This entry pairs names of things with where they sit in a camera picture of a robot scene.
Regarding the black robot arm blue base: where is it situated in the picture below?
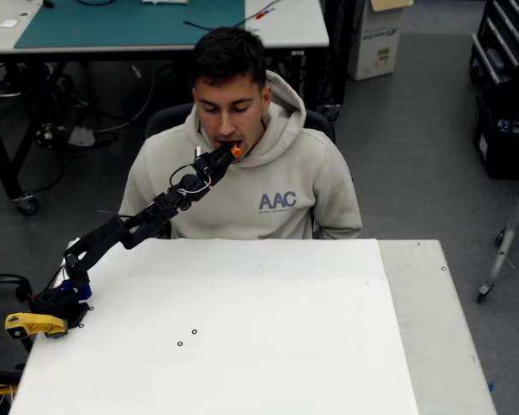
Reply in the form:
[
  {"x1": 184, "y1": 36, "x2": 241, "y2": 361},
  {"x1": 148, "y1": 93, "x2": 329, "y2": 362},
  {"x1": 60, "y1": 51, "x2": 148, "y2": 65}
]
[{"x1": 28, "y1": 162, "x2": 207, "y2": 329}]

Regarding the man in beige hoodie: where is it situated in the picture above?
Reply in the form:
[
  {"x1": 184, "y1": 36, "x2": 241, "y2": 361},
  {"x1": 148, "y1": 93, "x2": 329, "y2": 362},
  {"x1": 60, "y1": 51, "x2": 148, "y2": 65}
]
[{"x1": 119, "y1": 26, "x2": 363, "y2": 241}]

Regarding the black office chair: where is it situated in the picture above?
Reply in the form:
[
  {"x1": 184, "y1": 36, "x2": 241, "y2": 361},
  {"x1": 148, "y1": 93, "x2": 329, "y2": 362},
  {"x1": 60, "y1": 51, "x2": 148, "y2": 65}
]
[{"x1": 144, "y1": 102, "x2": 337, "y2": 239}]

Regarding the white crumpled bag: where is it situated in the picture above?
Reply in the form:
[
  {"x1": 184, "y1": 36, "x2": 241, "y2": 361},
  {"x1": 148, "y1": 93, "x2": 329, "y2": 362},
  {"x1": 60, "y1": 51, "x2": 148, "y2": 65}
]
[{"x1": 67, "y1": 125, "x2": 97, "y2": 148}]

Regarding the red white pen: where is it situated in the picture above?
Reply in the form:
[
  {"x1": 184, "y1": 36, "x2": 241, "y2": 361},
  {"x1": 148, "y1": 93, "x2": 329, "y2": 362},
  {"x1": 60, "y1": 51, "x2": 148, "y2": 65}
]
[{"x1": 244, "y1": 0, "x2": 283, "y2": 22}]

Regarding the green cutting mat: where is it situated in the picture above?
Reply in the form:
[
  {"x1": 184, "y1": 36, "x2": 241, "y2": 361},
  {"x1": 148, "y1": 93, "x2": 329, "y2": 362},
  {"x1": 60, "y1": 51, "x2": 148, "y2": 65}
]
[{"x1": 13, "y1": 0, "x2": 247, "y2": 49}]

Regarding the white cardboard box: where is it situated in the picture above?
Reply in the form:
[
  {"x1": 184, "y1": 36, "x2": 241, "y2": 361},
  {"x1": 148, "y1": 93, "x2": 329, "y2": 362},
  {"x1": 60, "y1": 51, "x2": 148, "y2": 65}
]
[{"x1": 347, "y1": 0, "x2": 406, "y2": 82}]

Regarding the table caster wheel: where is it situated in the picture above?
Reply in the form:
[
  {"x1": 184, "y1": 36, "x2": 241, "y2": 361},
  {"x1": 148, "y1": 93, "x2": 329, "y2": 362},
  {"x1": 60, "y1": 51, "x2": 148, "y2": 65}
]
[{"x1": 15, "y1": 194, "x2": 40, "y2": 216}]

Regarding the large white paper sheet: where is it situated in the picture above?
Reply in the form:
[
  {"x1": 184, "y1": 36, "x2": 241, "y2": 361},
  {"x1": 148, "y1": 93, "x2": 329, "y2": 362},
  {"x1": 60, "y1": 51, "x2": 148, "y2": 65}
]
[{"x1": 8, "y1": 275, "x2": 420, "y2": 415}]

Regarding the tan cardboard flap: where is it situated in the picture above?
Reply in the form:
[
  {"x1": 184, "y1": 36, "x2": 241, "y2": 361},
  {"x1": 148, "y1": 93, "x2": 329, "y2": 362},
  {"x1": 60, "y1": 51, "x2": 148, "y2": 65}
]
[{"x1": 369, "y1": 0, "x2": 415, "y2": 12}]

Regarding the black chair armrest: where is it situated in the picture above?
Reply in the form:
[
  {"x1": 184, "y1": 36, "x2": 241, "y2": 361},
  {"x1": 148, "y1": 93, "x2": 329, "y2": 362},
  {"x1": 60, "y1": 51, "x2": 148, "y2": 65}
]
[{"x1": 0, "y1": 273, "x2": 34, "y2": 303}]

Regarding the yellow clamp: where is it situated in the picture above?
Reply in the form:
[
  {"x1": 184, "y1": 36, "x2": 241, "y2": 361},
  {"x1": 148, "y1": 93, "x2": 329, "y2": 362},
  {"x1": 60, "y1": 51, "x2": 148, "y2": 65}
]
[{"x1": 4, "y1": 312, "x2": 69, "y2": 342}]

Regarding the black storage bin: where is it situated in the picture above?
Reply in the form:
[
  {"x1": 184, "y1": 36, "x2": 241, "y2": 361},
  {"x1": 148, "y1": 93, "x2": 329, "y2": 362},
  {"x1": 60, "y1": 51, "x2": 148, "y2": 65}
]
[{"x1": 471, "y1": 93, "x2": 519, "y2": 181}]

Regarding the grey metal stand with caster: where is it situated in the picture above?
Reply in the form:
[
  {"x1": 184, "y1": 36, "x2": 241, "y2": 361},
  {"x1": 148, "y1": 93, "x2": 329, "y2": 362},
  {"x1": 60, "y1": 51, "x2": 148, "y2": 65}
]
[{"x1": 477, "y1": 159, "x2": 519, "y2": 303}]

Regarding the black drawer cabinet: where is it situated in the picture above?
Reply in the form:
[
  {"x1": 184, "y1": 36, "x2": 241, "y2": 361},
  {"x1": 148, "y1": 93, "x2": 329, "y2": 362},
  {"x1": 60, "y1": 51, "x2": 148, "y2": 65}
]
[{"x1": 469, "y1": 0, "x2": 519, "y2": 87}]

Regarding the grey work table black frame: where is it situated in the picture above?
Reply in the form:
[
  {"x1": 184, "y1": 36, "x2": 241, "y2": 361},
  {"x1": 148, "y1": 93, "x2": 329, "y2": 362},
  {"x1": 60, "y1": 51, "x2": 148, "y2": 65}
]
[{"x1": 0, "y1": 0, "x2": 330, "y2": 215}]

